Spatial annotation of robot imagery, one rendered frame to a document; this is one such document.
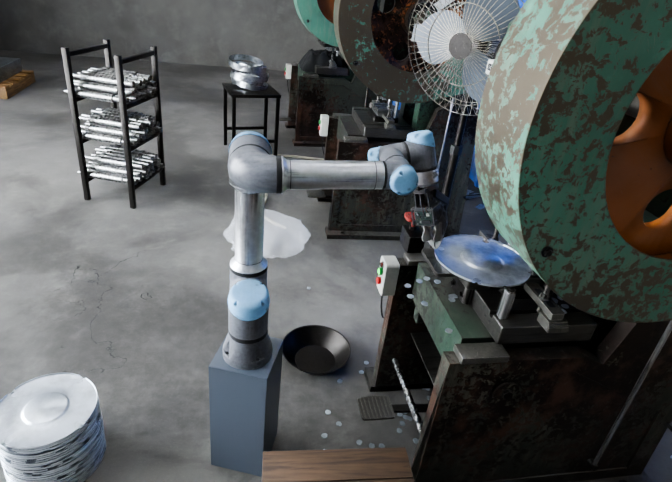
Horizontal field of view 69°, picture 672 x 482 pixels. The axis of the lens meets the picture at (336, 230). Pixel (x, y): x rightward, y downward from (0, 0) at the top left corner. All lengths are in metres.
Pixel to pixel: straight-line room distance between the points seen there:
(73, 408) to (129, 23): 6.66
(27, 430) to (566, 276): 1.53
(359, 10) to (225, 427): 1.90
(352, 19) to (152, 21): 5.60
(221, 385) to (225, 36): 6.67
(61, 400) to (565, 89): 1.63
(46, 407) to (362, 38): 2.01
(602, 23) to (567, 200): 0.29
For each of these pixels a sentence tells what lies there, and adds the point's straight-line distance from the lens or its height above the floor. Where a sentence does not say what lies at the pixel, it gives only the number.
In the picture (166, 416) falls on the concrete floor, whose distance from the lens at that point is 2.03.
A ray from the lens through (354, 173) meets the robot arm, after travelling 1.25.
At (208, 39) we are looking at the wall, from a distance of 7.86.
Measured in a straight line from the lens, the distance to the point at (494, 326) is 1.47.
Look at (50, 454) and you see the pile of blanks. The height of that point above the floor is 0.19.
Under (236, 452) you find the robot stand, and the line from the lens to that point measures 1.78.
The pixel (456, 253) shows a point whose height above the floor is 0.78.
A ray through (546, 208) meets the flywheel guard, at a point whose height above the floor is 1.19.
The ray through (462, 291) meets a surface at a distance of 1.56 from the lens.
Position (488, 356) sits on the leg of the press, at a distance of 1.42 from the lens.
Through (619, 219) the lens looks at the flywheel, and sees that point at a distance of 1.15.
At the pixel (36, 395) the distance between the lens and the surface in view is 1.89.
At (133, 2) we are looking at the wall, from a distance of 7.92.
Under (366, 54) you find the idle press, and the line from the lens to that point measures 2.58.
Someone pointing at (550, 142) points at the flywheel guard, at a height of 1.31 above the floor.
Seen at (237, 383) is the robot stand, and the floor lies 0.41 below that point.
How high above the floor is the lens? 1.52
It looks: 28 degrees down
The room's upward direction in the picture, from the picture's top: 7 degrees clockwise
